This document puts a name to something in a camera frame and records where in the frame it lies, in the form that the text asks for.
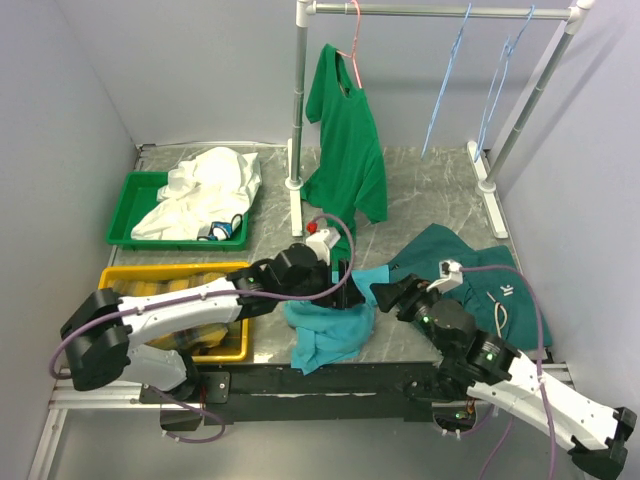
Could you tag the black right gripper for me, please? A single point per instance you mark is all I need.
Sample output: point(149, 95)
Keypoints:
point(416, 293)

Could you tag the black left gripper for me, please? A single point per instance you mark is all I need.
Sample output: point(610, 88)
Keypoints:
point(345, 296)

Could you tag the light blue t shirt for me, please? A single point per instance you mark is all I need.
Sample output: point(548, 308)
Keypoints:
point(326, 336)

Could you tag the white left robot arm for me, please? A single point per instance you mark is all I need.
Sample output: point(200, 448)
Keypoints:
point(109, 336)

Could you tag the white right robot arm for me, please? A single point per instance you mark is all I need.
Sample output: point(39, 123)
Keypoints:
point(489, 368)

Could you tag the green t shirt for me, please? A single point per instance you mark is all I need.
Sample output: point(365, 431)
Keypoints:
point(351, 175)

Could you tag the white shirt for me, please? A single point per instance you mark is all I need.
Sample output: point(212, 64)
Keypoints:
point(214, 186)

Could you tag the dark teal garment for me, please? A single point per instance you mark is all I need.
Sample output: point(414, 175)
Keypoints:
point(490, 295)

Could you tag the yellow plastic bin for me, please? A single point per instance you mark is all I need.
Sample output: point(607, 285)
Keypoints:
point(235, 345)

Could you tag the blue white small item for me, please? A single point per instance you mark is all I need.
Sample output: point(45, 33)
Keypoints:
point(218, 231)

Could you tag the yellow plaid cloth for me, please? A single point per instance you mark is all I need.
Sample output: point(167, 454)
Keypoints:
point(195, 341)

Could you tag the green plastic tray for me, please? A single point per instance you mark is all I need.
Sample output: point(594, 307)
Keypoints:
point(137, 198)

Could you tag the grey white clothes rack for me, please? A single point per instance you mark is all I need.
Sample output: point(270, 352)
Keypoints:
point(486, 174)

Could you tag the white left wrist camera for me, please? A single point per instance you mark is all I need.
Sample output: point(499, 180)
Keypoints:
point(321, 241)

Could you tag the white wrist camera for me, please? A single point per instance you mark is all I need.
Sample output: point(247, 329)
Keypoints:
point(321, 241)
point(451, 277)

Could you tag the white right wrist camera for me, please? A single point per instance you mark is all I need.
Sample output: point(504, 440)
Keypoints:
point(451, 277)

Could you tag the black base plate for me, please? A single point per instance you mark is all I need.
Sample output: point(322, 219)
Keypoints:
point(278, 392)

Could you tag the blue wire hanger left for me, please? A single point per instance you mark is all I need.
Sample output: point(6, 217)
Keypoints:
point(445, 81)

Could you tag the blue wire hanger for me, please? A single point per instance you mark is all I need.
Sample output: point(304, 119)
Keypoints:
point(497, 84)
point(445, 81)

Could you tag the pink wire hanger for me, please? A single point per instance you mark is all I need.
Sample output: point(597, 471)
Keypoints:
point(353, 53)

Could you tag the blue wire hanger right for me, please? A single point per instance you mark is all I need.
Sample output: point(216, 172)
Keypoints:
point(497, 84)

